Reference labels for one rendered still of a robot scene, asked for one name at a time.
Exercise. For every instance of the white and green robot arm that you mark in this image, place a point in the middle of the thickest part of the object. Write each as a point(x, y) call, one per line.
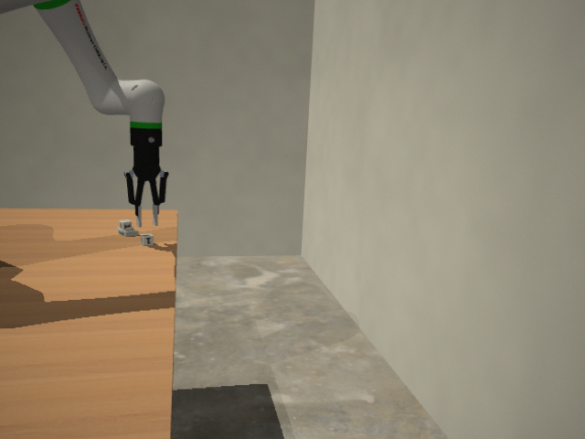
point(143, 100)

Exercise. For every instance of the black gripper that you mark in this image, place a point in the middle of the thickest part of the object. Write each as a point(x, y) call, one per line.
point(148, 170)

